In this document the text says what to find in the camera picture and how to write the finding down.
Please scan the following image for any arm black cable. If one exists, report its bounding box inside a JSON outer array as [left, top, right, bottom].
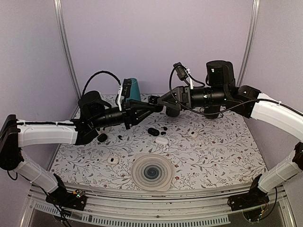
[[81, 70, 123, 97], [169, 67, 303, 119]]

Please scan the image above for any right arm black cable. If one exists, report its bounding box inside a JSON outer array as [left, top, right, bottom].
[[169, 67, 303, 119]]

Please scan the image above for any spiral patterned ceramic plate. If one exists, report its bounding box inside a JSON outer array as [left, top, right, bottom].
[[130, 154, 174, 192]]

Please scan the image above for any aluminium front rail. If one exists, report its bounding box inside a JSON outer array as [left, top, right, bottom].
[[20, 183, 300, 227]]

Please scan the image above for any white case with black button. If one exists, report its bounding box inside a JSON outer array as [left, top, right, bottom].
[[188, 131, 198, 138]]

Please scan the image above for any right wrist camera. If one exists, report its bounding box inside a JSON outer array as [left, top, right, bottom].
[[173, 62, 193, 89]]

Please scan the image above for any left aluminium frame post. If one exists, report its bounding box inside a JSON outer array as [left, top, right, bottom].
[[53, 0, 81, 99]]

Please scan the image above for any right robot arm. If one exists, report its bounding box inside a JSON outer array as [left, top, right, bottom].
[[158, 61, 303, 211]]

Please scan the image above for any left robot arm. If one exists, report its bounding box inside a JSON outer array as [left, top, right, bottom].
[[0, 91, 163, 211]]

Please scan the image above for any right aluminium frame post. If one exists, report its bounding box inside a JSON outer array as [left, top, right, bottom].
[[236, 0, 260, 87]]

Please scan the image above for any aluminium frame post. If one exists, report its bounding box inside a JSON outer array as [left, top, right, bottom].
[[53, 0, 81, 99], [236, 0, 260, 87]]

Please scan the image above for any black oval earbud case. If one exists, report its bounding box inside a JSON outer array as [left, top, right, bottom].
[[147, 127, 160, 137]]

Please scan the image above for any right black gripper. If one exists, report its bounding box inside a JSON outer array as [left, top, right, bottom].
[[157, 86, 227, 111]]

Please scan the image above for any small black earbud case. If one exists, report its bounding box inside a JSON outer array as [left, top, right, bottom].
[[97, 133, 108, 143]]

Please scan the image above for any dark grey mug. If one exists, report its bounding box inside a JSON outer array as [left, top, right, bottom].
[[165, 108, 180, 117]]

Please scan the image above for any black gold-trimmed earbud case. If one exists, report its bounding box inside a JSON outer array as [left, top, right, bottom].
[[148, 95, 164, 113]]

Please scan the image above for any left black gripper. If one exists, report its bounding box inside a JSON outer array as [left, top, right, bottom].
[[91, 99, 155, 130]]

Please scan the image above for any teal tapered vase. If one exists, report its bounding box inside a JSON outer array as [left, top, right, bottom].
[[127, 78, 141, 101]]

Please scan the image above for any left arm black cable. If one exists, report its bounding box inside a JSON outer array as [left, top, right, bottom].
[[81, 70, 123, 97]]

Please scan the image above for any black tapered vase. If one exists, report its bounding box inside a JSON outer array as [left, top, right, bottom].
[[204, 112, 219, 119]]

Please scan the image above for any white oval earbud case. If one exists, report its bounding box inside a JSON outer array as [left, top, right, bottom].
[[155, 137, 169, 145]]

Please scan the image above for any floral patterned table mat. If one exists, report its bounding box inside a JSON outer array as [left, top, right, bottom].
[[51, 93, 267, 191]]

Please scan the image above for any white case near plate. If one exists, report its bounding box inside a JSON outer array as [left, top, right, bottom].
[[107, 157, 119, 165]]

